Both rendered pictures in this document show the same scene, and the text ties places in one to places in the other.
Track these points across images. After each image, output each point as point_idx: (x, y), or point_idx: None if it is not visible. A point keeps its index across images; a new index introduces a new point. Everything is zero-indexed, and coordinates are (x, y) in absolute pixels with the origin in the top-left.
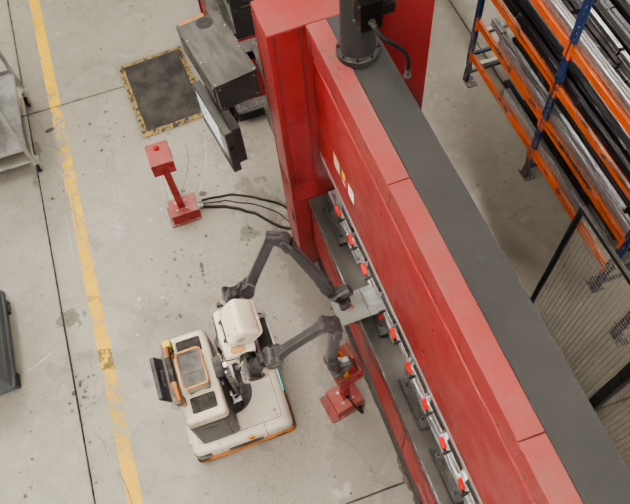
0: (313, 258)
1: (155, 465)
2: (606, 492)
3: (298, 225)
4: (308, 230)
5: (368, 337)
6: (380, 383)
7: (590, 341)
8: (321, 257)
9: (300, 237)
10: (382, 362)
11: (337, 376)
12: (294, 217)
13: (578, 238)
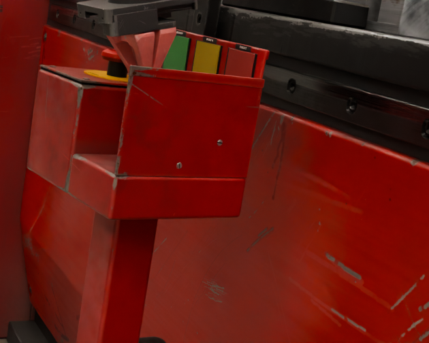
0: None
1: None
2: None
3: None
4: (16, 140)
5: (278, 15)
6: (331, 267)
7: None
8: (40, 216)
9: None
10: (371, 31)
11: (129, 6)
12: None
13: None
